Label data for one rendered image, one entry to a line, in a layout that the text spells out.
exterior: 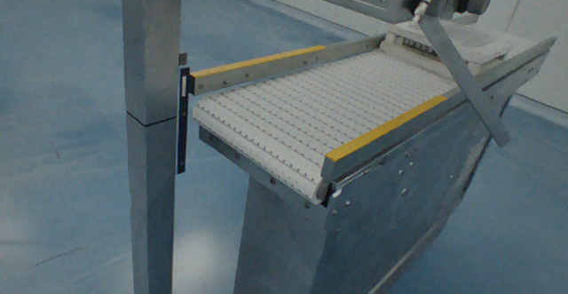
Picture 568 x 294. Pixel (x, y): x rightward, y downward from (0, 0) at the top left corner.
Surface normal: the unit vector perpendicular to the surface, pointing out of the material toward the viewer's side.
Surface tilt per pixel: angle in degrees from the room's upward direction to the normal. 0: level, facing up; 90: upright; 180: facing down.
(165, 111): 90
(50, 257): 0
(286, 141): 0
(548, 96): 90
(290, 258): 90
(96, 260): 0
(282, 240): 90
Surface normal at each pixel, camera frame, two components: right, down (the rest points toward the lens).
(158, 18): 0.72, 0.43
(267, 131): 0.15, -0.85
